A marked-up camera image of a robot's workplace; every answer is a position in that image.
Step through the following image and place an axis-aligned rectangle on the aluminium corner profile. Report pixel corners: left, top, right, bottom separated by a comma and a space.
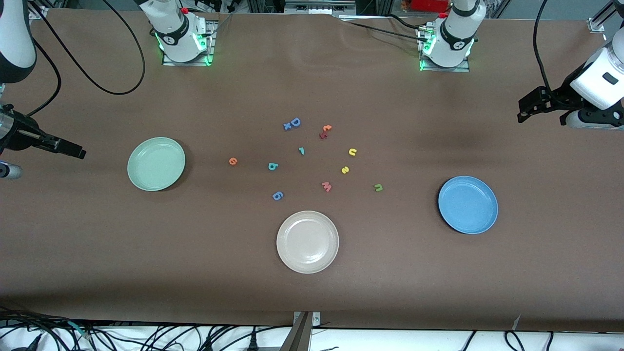
27, 0, 49, 20
587, 0, 620, 34

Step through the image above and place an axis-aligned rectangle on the pale green plate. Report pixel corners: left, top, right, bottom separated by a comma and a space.
127, 137, 186, 192

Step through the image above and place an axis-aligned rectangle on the blue plate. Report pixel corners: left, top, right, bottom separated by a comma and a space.
438, 175, 499, 235

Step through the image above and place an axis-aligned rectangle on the red box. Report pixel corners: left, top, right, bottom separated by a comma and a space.
409, 0, 451, 13

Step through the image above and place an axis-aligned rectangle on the grey electronics unit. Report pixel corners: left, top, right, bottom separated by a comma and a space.
285, 0, 356, 16

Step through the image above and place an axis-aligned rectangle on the beige plate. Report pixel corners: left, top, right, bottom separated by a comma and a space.
276, 210, 340, 274

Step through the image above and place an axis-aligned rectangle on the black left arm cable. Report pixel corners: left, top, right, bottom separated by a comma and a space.
533, 0, 554, 93

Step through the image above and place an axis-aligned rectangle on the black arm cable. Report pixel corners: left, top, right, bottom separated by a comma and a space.
22, 0, 146, 118
533, 0, 554, 93

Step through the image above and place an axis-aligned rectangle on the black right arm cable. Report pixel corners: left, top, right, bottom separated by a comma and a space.
22, 0, 146, 118

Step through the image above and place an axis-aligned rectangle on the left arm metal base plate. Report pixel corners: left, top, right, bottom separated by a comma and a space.
418, 24, 471, 73

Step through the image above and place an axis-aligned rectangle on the black base cable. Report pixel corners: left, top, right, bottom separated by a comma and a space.
388, 14, 426, 29
339, 20, 424, 39

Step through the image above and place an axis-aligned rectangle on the teal tipped floor cable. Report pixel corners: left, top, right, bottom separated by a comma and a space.
68, 321, 92, 340

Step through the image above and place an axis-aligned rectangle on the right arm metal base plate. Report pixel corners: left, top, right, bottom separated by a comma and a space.
162, 20, 216, 66

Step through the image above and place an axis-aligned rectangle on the grey metal table bracket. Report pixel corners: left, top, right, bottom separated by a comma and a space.
280, 311, 322, 351

